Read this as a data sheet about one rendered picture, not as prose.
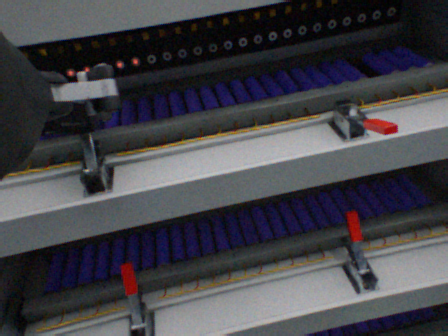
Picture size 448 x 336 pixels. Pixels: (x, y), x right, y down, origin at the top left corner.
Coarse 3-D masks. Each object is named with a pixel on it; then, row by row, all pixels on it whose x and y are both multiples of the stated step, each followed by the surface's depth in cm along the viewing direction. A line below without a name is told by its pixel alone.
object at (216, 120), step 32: (288, 96) 43; (320, 96) 42; (352, 96) 43; (384, 96) 43; (416, 96) 42; (128, 128) 41; (160, 128) 41; (192, 128) 41; (224, 128) 42; (256, 128) 41; (32, 160) 40; (64, 160) 41
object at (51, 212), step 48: (288, 48) 51; (432, 48) 51; (240, 144) 40; (288, 144) 39; (336, 144) 38; (384, 144) 38; (432, 144) 40; (0, 192) 38; (48, 192) 37; (144, 192) 36; (192, 192) 37; (240, 192) 38; (0, 240) 36; (48, 240) 37
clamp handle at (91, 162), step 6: (84, 138) 36; (90, 138) 36; (84, 144) 36; (90, 144) 36; (84, 150) 36; (90, 150) 36; (90, 156) 36; (90, 162) 36; (96, 162) 36; (90, 168) 36
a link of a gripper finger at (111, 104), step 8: (104, 64) 21; (88, 72) 21; (96, 72) 20; (104, 72) 20; (112, 72) 21; (96, 80) 21; (96, 104) 21; (104, 104) 21; (112, 104) 21; (120, 104) 21; (104, 112) 21; (112, 112) 21; (96, 120) 29; (104, 120) 29
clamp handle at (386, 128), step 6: (354, 108) 37; (348, 114) 38; (354, 114) 38; (354, 120) 37; (360, 120) 36; (366, 120) 35; (372, 120) 34; (378, 120) 34; (366, 126) 34; (372, 126) 33; (378, 126) 32; (384, 126) 32; (390, 126) 32; (396, 126) 32; (378, 132) 33; (384, 132) 32; (390, 132) 32; (396, 132) 32
